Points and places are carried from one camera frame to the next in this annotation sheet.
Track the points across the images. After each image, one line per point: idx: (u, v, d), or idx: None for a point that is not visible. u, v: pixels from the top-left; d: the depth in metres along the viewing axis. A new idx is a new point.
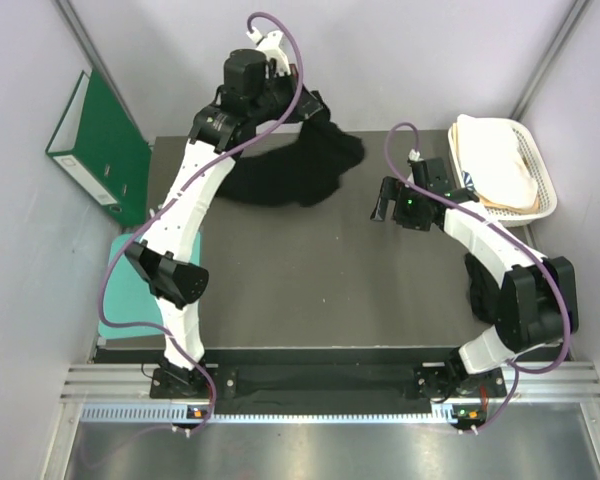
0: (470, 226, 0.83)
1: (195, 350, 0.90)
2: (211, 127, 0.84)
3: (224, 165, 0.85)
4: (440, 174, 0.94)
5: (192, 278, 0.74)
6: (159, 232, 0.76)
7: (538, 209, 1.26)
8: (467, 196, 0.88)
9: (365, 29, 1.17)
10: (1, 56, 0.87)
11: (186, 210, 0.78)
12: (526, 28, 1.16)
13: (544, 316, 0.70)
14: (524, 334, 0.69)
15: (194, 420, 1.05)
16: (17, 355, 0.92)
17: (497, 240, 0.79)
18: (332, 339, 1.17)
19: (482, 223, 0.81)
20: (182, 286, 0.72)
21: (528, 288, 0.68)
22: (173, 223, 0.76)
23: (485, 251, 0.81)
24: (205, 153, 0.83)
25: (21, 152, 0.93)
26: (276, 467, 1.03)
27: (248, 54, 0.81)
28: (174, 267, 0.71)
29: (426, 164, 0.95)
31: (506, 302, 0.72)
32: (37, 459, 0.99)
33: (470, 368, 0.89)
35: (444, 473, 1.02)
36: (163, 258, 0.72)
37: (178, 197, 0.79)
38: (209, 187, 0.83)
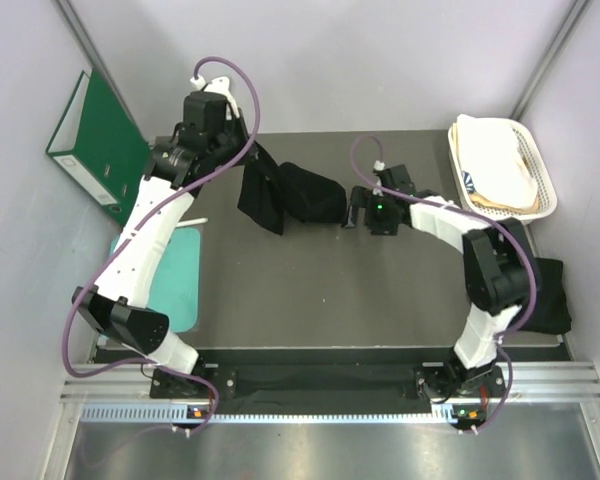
0: (428, 212, 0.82)
1: (187, 358, 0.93)
2: (166, 163, 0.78)
3: (180, 202, 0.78)
4: (405, 179, 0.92)
5: (152, 325, 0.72)
6: (110, 275, 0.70)
7: (538, 210, 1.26)
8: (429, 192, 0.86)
9: (365, 30, 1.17)
10: (1, 56, 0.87)
11: (140, 251, 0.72)
12: (526, 28, 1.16)
13: (509, 273, 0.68)
14: (490, 290, 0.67)
15: (194, 420, 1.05)
16: (16, 356, 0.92)
17: (454, 216, 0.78)
18: (331, 339, 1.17)
19: (439, 207, 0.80)
20: (136, 333, 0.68)
21: (485, 244, 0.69)
22: (126, 266, 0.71)
23: (448, 232, 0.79)
24: (162, 189, 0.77)
25: (21, 151, 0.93)
26: (276, 467, 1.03)
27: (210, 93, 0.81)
28: (129, 314, 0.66)
29: (390, 171, 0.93)
31: (471, 268, 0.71)
32: (36, 458, 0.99)
33: (467, 362, 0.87)
35: (444, 473, 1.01)
36: (115, 305, 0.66)
37: (131, 237, 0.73)
38: (167, 227, 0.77)
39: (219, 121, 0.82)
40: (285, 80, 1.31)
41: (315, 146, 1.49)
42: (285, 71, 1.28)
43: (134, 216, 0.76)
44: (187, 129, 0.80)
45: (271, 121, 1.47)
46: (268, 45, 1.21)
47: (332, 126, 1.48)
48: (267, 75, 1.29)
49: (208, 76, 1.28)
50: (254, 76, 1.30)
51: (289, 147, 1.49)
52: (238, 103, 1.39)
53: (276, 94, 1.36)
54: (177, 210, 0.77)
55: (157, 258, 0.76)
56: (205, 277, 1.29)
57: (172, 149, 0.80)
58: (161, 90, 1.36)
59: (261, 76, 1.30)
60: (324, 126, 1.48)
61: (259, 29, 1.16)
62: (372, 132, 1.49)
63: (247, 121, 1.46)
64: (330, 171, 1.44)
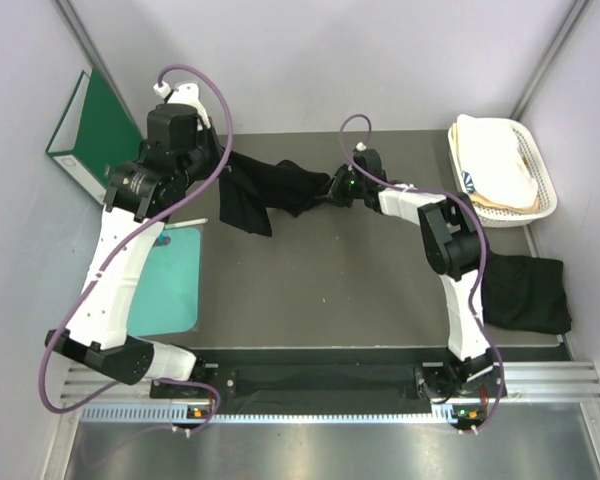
0: (392, 195, 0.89)
1: (185, 364, 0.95)
2: (128, 190, 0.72)
3: (148, 233, 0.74)
4: (377, 166, 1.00)
5: (131, 358, 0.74)
6: (81, 319, 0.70)
7: (538, 210, 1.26)
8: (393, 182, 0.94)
9: (365, 29, 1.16)
10: (2, 56, 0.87)
11: (109, 291, 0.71)
12: (527, 28, 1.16)
13: (462, 239, 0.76)
14: (445, 256, 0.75)
15: (194, 420, 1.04)
16: (17, 356, 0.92)
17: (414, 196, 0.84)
18: (331, 339, 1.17)
19: (401, 189, 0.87)
20: (111, 373, 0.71)
21: (438, 214, 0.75)
22: (96, 308, 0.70)
23: (407, 211, 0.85)
24: (125, 223, 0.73)
25: (21, 151, 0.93)
26: (276, 467, 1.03)
27: (177, 108, 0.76)
28: (102, 360, 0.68)
29: (365, 156, 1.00)
31: (427, 238, 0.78)
32: (37, 458, 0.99)
33: (461, 353, 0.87)
35: (444, 473, 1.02)
36: (88, 351, 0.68)
37: (97, 278, 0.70)
38: (136, 260, 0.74)
39: (186, 138, 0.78)
40: (286, 80, 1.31)
41: (316, 146, 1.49)
42: (285, 71, 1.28)
43: (100, 253, 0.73)
44: (153, 147, 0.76)
45: (271, 121, 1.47)
46: (268, 47, 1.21)
47: (332, 126, 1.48)
48: (267, 74, 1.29)
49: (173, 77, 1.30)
50: (254, 76, 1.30)
51: (289, 147, 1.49)
52: (238, 103, 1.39)
53: (275, 94, 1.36)
54: (144, 243, 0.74)
55: (131, 292, 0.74)
56: (205, 277, 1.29)
57: (135, 173, 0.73)
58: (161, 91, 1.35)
59: (261, 76, 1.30)
60: (324, 126, 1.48)
61: (261, 31, 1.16)
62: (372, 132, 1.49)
63: (247, 121, 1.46)
64: (330, 171, 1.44)
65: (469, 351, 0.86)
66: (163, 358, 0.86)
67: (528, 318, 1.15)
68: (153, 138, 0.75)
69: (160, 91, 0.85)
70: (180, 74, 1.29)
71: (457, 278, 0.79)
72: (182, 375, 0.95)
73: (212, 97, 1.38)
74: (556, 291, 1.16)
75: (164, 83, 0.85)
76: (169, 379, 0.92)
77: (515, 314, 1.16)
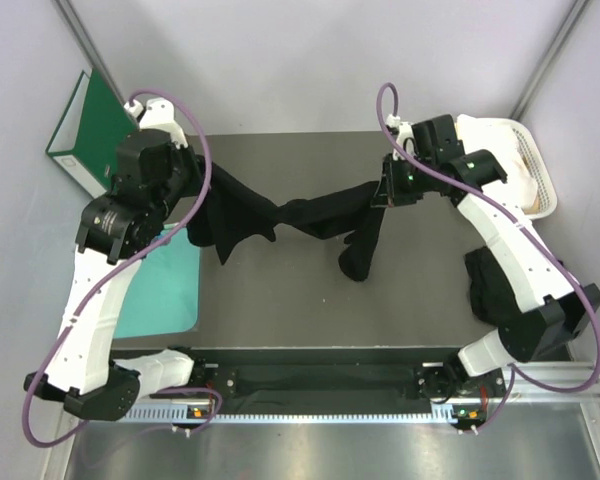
0: (498, 224, 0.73)
1: (182, 370, 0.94)
2: (99, 229, 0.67)
3: (125, 272, 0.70)
4: (451, 137, 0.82)
5: (112, 399, 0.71)
6: (59, 363, 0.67)
7: (538, 210, 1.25)
8: (492, 167, 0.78)
9: (366, 29, 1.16)
10: (0, 55, 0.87)
11: (85, 336, 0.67)
12: (527, 28, 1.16)
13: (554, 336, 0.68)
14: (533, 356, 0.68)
15: (194, 420, 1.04)
16: (17, 356, 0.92)
17: (528, 251, 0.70)
18: (332, 340, 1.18)
19: (515, 225, 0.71)
20: (93, 414, 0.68)
21: (557, 324, 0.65)
22: (72, 354, 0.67)
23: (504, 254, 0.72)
24: (98, 263, 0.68)
25: (21, 150, 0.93)
26: (276, 467, 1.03)
27: (148, 135, 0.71)
28: (80, 405, 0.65)
29: (433, 125, 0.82)
31: (524, 328, 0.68)
32: (37, 458, 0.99)
33: (473, 370, 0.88)
35: (444, 473, 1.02)
36: (66, 397, 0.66)
37: (71, 324, 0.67)
38: (114, 298, 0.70)
39: (159, 167, 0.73)
40: (285, 80, 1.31)
41: (316, 146, 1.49)
42: (286, 72, 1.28)
43: (74, 295, 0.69)
44: (125, 181, 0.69)
45: (271, 121, 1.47)
46: (267, 48, 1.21)
47: (332, 126, 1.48)
48: (267, 75, 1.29)
49: (174, 77, 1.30)
50: (254, 77, 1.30)
51: (289, 147, 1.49)
52: (237, 103, 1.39)
53: (275, 95, 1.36)
54: (121, 281, 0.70)
55: (110, 330, 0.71)
56: (205, 277, 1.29)
57: (106, 210, 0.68)
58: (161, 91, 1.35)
59: (261, 77, 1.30)
60: (324, 126, 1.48)
61: (260, 30, 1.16)
62: (371, 132, 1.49)
63: (247, 121, 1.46)
64: (330, 172, 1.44)
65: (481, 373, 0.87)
66: (155, 375, 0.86)
67: None
68: (124, 172, 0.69)
69: (131, 109, 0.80)
70: (180, 73, 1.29)
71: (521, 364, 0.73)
72: (179, 381, 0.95)
73: (212, 97, 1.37)
74: None
75: (133, 103, 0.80)
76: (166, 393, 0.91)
77: None
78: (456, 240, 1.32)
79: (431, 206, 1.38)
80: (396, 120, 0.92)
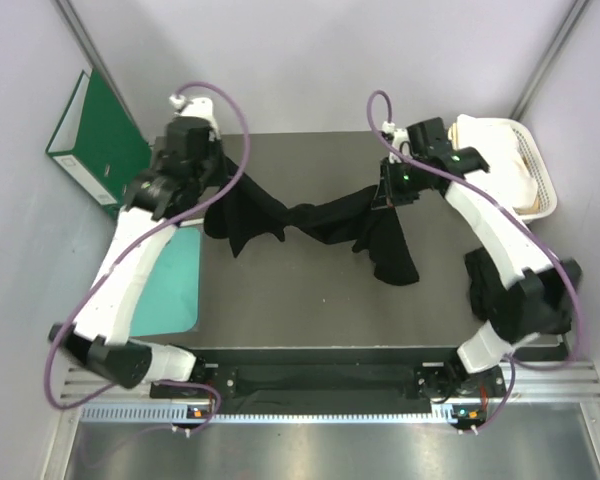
0: (480, 206, 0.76)
1: (185, 364, 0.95)
2: (146, 192, 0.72)
3: (164, 235, 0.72)
4: (441, 136, 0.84)
5: (131, 360, 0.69)
6: (87, 312, 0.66)
7: (538, 210, 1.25)
8: (477, 160, 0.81)
9: (366, 29, 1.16)
10: (0, 55, 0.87)
11: (119, 287, 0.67)
12: (527, 28, 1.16)
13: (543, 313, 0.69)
14: (522, 330, 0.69)
15: (194, 420, 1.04)
16: (17, 356, 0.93)
17: (508, 229, 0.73)
18: (332, 339, 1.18)
19: (495, 207, 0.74)
20: (112, 374, 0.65)
21: (537, 294, 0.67)
22: (105, 302, 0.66)
23: (490, 236, 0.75)
24: (141, 220, 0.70)
25: (21, 150, 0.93)
26: (276, 467, 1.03)
27: (192, 119, 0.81)
28: (106, 355, 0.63)
29: (423, 125, 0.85)
31: (510, 302, 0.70)
32: (37, 458, 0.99)
33: (470, 366, 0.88)
35: (444, 473, 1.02)
36: (93, 345, 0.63)
37: (109, 272, 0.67)
38: (149, 258, 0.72)
39: (200, 150, 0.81)
40: (285, 80, 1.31)
41: (317, 146, 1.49)
42: (286, 71, 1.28)
43: (113, 248, 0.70)
44: (170, 156, 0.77)
45: (271, 121, 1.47)
46: (267, 48, 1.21)
47: (332, 126, 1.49)
48: (267, 75, 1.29)
49: (174, 77, 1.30)
50: (254, 77, 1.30)
51: (289, 147, 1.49)
52: (238, 103, 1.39)
53: (275, 94, 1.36)
54: (159, 241, 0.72)
55: (139, 291, 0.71)
56: (205, 277, 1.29)
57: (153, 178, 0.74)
58: (161, 91, 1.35)
59: (261, 77, 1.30)
60: (324, 126, 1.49)
61: (260, 30, 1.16)
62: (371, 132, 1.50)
63: (247, 121, 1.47)
64: (331, 172, 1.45)
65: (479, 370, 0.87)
66: (162, 360, 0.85)
67: None
68: (170, 147, 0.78)
69: (175, 102, 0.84)
70: (180, 74, 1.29)
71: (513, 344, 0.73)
72: (182, 376, 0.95)
73: (212, 98, 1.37)
74: None
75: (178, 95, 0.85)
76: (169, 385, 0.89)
77: None
78: (456, 240, 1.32)
79: (431, 206, 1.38)
80: (390, 127, 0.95)
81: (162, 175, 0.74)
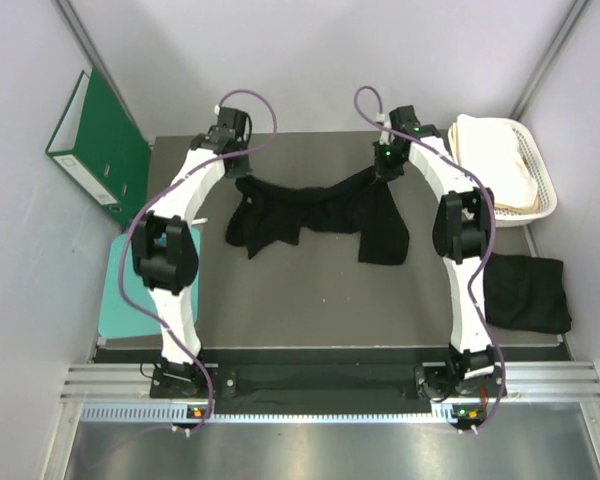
0: (425, 153, 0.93)
1: (194, 342, 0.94)
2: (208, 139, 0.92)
3: (216, 169, 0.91)
4: (413, 118, 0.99)
5: (189, 255, 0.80)
6: (164, 205, 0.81)
7: (537, 209, 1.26)
8: (431, 129, 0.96)
9: (366, 29, 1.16)
10: (0, 55, 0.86)
11: (189, 190, 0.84)
12: (528, 28, 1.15)
13: (468, 231, 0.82)
14: (449, 243, 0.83)
15: (194, 420, 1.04)
16: (17, 356, 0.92)
17: (445, 170, 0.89)
18: (332, 339, 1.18)
19: (436, 154, 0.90)
20: (178, 258, 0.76)
21: (457, 209, 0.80)
22: (179, 198, 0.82)
23: (433, 176, 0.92)
24: (204, 156, 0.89)
25: (20, 151, 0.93)
26: (276, 467, 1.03)
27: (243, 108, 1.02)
28: (179, 235, 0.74)
29: (400, 110, 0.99)
31: (440, 219, 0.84)
32: (37, 458, 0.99)
33: (461, 346, 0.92)
35: (444, 473, 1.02)
36: (171, 221, 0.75)
37: (184, 178, 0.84)
38: (207, 181, 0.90)
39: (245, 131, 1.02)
40: (286, 80, 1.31)
41: (316, 145, 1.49)
42: (286, 71, 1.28)
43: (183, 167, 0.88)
44: (221, 127, 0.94)
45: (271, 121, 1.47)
46: (267, 48, 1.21)
47: (332, 126, 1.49)
48: (268, 74, 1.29)
49: (174, 76, 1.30)
50: (254, 76, 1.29)
51: (290, 146, 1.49)
52: (238, 102, 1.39)
53: (275, 94, 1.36)
54: (213, 172, 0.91)
55: (196, 204, 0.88)
56: (205, 277, 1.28)
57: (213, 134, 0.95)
58: (161, 91, 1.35)
59: (261, 77, 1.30)
60: (323, 126, 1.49)
61: (260, 30, 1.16)
62: (371, 132, 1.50)
63: None
64: (331, 172, 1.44)
65: (469, 344, 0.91)
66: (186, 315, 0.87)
67: (528, 318, 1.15)
68: (220, 120, 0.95)
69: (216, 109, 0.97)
70: (180, 73, 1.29)
71: (458, 262, 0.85)
72: (193, 348, 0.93)
73: (212, 97, 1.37)
74: (555, 290, 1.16)
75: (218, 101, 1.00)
76: (186, 347, 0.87)
77: (516, 314, 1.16)
78: None
79: (431, 206, 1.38)
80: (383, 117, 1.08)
81: (217, 132, 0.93)
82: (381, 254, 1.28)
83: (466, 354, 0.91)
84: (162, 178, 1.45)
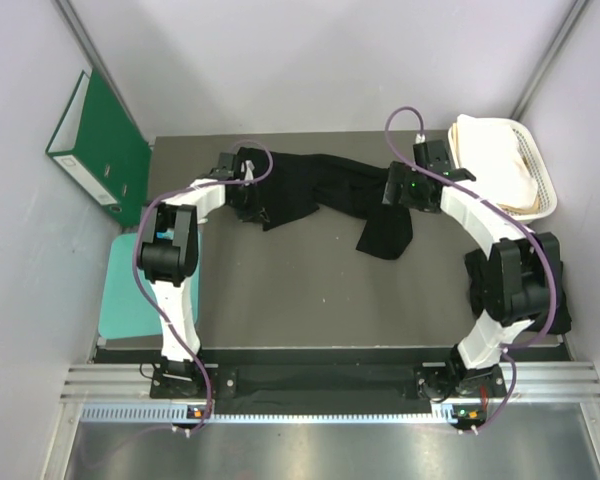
0: (461, 201, 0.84)
1: (192, 341, 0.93)
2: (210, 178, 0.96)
3: (218, 191, 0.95)
4: (442, 154, 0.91)
5: (193, 248, 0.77)
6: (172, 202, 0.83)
7: (538, 210, 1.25)
8: (464, 175, 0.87)
9: (367, 30, 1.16)
10: None
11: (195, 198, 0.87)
12: (528, 28, 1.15)
13: (529, 287, 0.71)
14: (507, 303, 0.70)
15: (194, 420, 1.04)
16: (17, 356, 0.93)
17: (489, 217, 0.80)
18: (332, 339, 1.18)
19: (476, 199, 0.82)
20: (185, 242, 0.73)
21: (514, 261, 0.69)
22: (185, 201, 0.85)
23: (475, 225, 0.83)
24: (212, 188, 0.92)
25: (20, 151, 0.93)
26: (276, 467, 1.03)
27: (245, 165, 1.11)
28: (189, 218, 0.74)
29: (427, 145, 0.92)
31: (494, 275, 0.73)
32: (37, 458, 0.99)
33: (469, 363, 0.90)
35: (444, 473, 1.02)
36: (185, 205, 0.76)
37: (194, 188, 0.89)
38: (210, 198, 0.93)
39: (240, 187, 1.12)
40: (286, 80, 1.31)
41: (317, 145, 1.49)
42: (286, 71, 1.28)
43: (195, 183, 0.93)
44: (220, 170, 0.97)
45: (272, 121, 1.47)
46: (268, 48, 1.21)
47: (332, 125, 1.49)
48: (267, 75, 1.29)
49: (174, 77, 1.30)
50: (254, 76, 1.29)
51: (290, 146, 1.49)
52: (237, 103, 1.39)
53: (275, 95, 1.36)
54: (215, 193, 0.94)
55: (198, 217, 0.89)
56: (207, 276, 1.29)
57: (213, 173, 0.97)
58: (160, 90, 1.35)
59: (262, 77, 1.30)
60: (324, 126, 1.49)
61: (260, 31, 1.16)
62: (371, 132, 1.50)
63: (248, 121, 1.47)
64: None
65: (479, 365, 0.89)
66: (185, 307, 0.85)
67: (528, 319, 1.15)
68: (220, 164, 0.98)
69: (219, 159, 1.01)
70: (180, 74, 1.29)
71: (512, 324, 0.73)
72: (190, 345, 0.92)
73: (212, 98, 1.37)
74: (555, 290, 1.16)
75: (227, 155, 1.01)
76: (184, 343, 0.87)
77: None
78: (456, 239, 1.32)
79: None
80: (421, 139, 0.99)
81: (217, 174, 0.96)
82: (380, 246, 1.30)
83: (472, 367, 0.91)
84: (162, 178, 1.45)
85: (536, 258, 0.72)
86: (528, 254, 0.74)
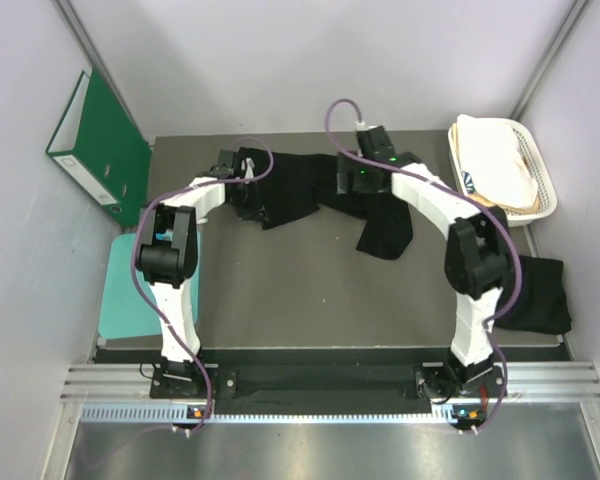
0: (411, 185, 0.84)
1: (192, 341, 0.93)
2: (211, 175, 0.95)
3: (219, 191, 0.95)
4: (384, 140, 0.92)
5: (192, 249, 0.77)
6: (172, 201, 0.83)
7: (538, 210, 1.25)
8: (410, 157, 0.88)
9: (367, 30, 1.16)
10: (0, 55, 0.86)
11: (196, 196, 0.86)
12: (528, 29, 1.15)
13: (487, 256, 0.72)
14: (470, 276, 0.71)
15: (194, 420, 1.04)
16: (17, 356, 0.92)
17: (439, 197, 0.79)
18: (332, 339, 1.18)
19: (424, 182, 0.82)
20: (184, 244, 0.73)
21: (470, 235, 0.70)
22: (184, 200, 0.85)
23: (428, 208, 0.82)
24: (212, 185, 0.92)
25: (20, 151, 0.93)
26: (276, 468, 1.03)
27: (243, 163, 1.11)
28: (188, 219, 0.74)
29: (369, 133, 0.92)
31: (453, 252, 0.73)
32: (37, 458, 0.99)
33: (465, 359, 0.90)
35: (444, 473, 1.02)
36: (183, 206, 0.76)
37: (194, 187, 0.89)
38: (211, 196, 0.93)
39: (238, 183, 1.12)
40: (286, 80, 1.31)
41: (317, 145, 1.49)
42: (286, 71, 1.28)
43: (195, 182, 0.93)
44: (221, 168, 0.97)
45: (272, 121, 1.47)
46: (268, 48, 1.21)
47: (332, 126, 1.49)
48: (267, 75, 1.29)
49: (174, 76, 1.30)
50: (254, 76, 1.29)
51: (290, 146, 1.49)
52: (238, 103, 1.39)
53: (275, 95, 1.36)
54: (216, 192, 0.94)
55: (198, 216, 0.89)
56: (206, 277, 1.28)
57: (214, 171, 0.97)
58: (160, 90, 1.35)
59: (262, 77, 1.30)
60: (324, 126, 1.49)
61: (260, 31, 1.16)
62: None
63: (248, 121, 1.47)
64: None
65: (473, 361, 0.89)
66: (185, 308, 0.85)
67: (528, 319, 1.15)
68: (221, 162, 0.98)
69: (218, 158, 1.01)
70: (180, 74, 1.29)
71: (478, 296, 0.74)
72: (190, 345, 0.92)
73: (212, 97, 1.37)
74: (555, 290, 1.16)
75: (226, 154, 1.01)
76: (184, 344, 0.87)
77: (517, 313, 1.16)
78: None
79: None
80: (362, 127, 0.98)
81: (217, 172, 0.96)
82: (380, 246, 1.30)
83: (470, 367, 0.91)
84: (162, 178, 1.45)
85: (488, 228, 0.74)
86: (480, 226, 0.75)
